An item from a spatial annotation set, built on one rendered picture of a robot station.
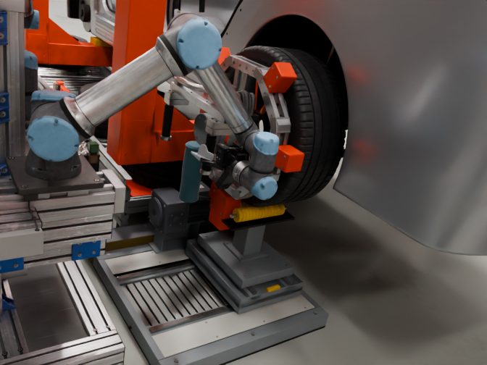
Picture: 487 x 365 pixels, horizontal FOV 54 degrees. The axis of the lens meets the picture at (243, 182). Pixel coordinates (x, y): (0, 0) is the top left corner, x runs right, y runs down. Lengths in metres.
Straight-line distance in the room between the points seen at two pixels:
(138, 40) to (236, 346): 1.32
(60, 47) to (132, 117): 1.94
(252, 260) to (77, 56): 2.47
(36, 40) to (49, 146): 2.81
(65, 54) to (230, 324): 2.69
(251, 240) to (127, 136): 0.74
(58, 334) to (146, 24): 1.25
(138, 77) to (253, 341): 1.23
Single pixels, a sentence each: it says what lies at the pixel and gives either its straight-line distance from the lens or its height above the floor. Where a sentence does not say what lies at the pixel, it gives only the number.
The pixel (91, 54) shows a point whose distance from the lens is 4.13.
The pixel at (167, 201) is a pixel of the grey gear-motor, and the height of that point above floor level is 0.40.
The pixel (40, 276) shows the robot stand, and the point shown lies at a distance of 2.06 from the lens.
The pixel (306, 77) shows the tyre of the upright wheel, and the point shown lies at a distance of 1.81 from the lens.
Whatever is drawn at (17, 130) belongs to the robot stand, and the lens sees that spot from 1.61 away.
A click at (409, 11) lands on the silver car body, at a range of 1.63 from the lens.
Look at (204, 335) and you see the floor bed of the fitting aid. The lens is 2.01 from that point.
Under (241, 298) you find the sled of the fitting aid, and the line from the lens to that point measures 2.12.
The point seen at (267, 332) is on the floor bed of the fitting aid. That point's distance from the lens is 2.09.
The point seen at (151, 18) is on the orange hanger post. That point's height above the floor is 1.19.
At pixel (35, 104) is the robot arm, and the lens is 1.37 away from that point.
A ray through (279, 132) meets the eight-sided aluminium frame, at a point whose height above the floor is 0.94.
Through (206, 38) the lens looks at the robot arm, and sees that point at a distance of 1.20.
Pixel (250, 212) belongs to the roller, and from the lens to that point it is 1.98.
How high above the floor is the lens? 1.43
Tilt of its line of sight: 24 degrees down
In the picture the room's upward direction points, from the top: 11 degrees clockwise
